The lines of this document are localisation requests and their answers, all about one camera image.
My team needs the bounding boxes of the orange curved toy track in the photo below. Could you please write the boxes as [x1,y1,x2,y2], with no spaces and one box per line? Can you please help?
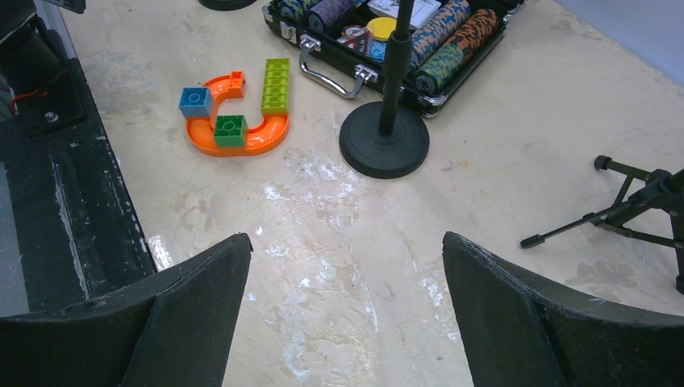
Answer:
[178,62,290,157]

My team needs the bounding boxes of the dark green toy brick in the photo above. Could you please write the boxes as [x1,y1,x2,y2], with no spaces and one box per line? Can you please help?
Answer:
[213,114,248,148]

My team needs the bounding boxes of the blue toy brick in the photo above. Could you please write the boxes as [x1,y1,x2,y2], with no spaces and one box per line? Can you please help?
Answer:
[178,86,214,119]

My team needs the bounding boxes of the round-base mic stand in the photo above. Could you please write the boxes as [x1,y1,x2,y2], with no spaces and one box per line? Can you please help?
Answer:
[339,1,430,179]
[199,0,256,11]

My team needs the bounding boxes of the lime green toy brick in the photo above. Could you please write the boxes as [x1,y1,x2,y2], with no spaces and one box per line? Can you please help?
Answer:
[261,58,290,116]

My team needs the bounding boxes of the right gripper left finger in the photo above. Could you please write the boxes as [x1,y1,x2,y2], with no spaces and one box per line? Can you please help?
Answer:
[1,233,253,386]

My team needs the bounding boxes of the white card deck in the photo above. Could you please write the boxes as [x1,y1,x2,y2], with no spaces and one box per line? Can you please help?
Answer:
[367,0,443,31]

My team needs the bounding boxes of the black poker chip case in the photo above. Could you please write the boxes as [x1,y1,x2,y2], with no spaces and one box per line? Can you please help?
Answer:
[262,1,525,117]

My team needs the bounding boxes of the black tripod shock-mount stand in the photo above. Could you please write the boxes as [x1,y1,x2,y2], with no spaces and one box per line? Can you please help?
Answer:
[519,155,683,293]

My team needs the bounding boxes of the yellow poker chip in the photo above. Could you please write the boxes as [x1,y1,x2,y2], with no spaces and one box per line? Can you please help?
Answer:
[366,17,397,42]

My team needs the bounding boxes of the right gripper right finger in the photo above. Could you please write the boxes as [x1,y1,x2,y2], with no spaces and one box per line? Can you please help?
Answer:
[442,231,683,386]

